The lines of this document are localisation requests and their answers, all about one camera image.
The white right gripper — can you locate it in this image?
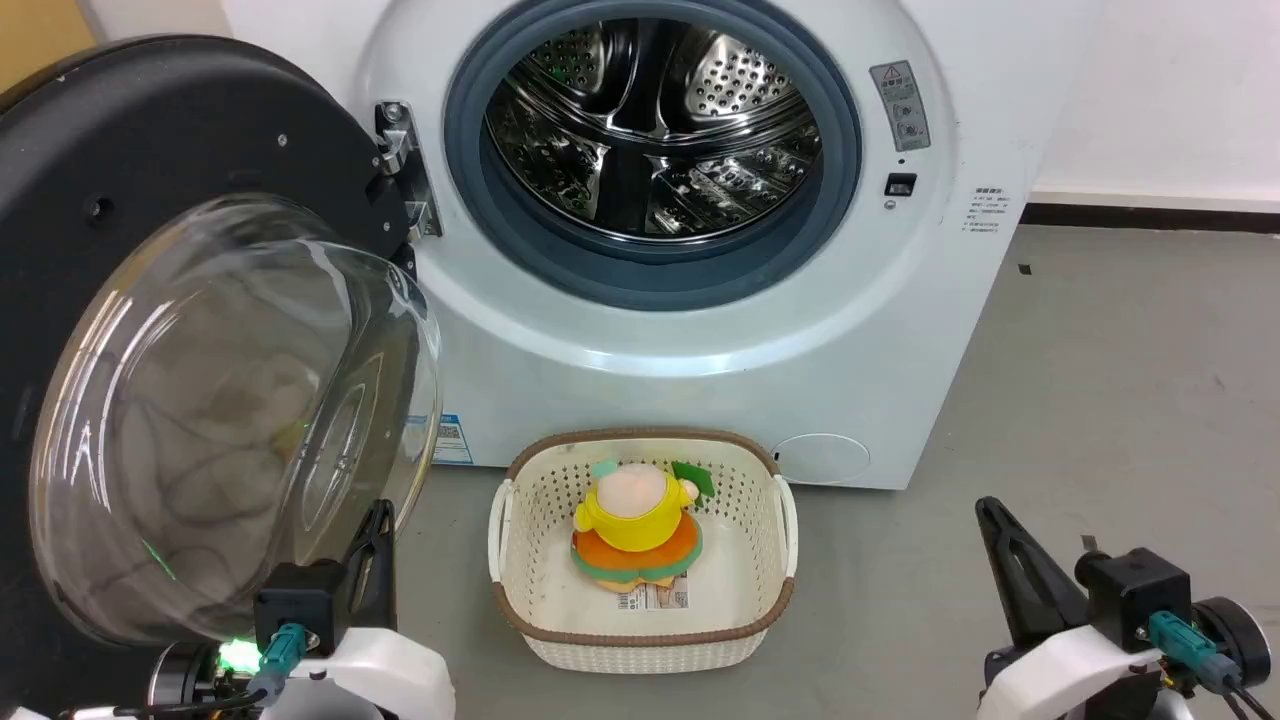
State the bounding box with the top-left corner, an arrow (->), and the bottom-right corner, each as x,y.
975,496 -> 1166,720

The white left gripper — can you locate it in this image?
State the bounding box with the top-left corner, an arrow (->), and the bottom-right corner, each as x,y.
262,499 -> 457,720

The washer door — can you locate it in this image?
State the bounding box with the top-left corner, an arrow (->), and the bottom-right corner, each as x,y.
0,35 -> 444,720

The white front-load washing machine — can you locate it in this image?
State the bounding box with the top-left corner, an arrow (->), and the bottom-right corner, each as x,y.
221,0 -> 1106,491

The metal door hinge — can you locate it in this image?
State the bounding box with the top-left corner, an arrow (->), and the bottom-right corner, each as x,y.
375,101 -> 443,239

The blue energy label sticker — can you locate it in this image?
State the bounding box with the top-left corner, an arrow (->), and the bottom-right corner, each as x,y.
431,413 -> 474,467

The yellow orange plush doll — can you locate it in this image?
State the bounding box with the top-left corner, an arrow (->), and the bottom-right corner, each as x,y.
570,459 -> 717,594

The white printed doll tag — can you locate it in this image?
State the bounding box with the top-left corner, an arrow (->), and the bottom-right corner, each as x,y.
617,581 -> 691,613

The white plastic laundry basket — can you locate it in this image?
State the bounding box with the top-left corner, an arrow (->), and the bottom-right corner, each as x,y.
488,428 -> 799,674

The small text label sticker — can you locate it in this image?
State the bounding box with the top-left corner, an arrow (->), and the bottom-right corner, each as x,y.
965,184 -> 1013,248

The grey warning sticker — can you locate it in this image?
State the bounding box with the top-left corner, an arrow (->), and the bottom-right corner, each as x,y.
869,60 -> 932,153

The stainless steel washer drum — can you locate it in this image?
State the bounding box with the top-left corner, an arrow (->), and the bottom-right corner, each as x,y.
484,17 -> 827,242

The yellow wooden panel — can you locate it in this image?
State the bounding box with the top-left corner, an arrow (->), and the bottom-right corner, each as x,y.
0,0 -> 98,93

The teal right camera cable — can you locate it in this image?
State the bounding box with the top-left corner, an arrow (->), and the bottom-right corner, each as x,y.
1147,611 -> 1280,720

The black wall baseboard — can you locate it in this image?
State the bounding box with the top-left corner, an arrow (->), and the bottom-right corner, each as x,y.
1020,202 -> 1280,235

